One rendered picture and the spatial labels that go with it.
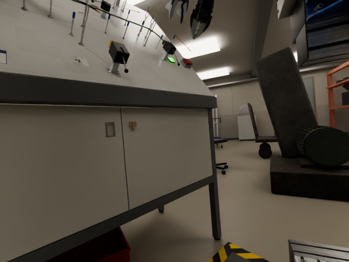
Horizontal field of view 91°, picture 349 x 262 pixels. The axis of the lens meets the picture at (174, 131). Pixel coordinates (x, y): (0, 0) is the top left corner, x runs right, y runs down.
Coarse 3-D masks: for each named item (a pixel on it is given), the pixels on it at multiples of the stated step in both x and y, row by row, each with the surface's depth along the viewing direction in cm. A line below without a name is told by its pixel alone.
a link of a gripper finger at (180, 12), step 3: (180, 3) 88; (183, 3) 86; (186, 3) 87; (180, 6) 89; (183, 6) 86; (186, 6) 87; (180, 9) 89; (183, 9) 87; (177, 12) 92; (180, 12) 90; (183, 12) 88; (180, 15) 91; (183, 15) 88; (183, 18) 89; (180, 21) 91
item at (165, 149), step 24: (144, 120) 72; (168, 120) 81; (192, 120) 92; (144, 144) 71; (168, 144) 80; (192, 144) 91; (144, 168) 71; (168, 168) 79; (192, 168) 90; (144, 192) 70; (168, 192) 79
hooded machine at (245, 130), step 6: (240, 108) 654; (246, 108) 645; (240, 114) 655; (246, 114) 646; (240, 120) 652; (246, 120) 643; (240, 126) 653; (246, 126) 644; (252, 126) 635; (240, 132) 654; (246, 132) 645; (252, 132) 636; (240, 138) 655; (246, 138) 647; (252, 138) 637
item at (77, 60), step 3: (72, 57) 58; (75, 57) 59; (78, 57) 60; (81, 57) 60; (75, 60) 58; (78, 60) 59; (81, 60) 59; (84, 60) 60; (87, 60) 61; (75, 63) 57; (78, 63) 58; (81, 63) 58; (84, 63) 59; (87, 63) 60; (87, 66) 59
